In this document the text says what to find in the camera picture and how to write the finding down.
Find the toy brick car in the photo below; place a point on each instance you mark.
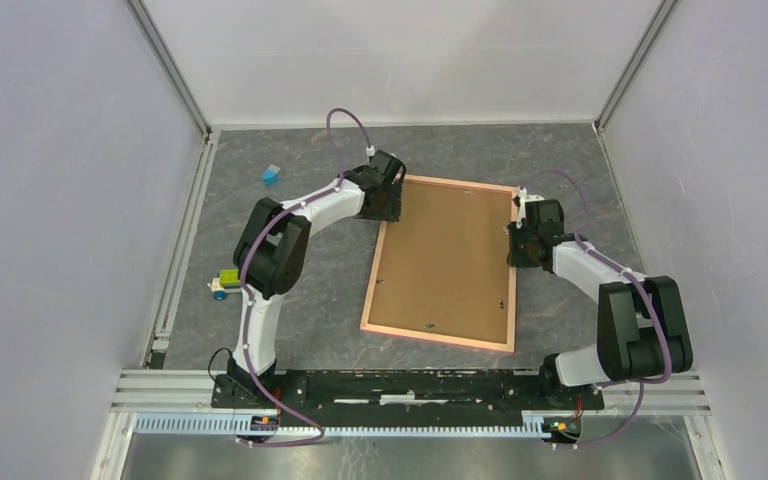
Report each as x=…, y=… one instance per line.
x=225, y=283

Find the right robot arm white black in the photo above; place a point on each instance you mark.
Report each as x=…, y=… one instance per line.
x=642, y=335

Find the blue cube block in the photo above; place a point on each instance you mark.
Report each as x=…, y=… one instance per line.
x=271, y=175

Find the pink wooden picture frame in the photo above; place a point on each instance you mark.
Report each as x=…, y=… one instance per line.
x=437, y=341

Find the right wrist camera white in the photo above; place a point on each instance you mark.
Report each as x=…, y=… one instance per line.
x=520, y=200

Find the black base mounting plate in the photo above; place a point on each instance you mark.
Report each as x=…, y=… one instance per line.
x=406, y=398

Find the slotted cable duct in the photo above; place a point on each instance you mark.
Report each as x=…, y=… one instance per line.
x=249, y=425

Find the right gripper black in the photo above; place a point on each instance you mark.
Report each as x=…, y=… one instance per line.
x=514, y=260

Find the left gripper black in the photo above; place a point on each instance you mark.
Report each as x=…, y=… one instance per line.
x=393, y=209

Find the brown backing board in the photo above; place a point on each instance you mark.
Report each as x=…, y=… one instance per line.
x=444, y=258

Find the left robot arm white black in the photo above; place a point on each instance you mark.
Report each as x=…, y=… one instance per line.
x=271, y=251

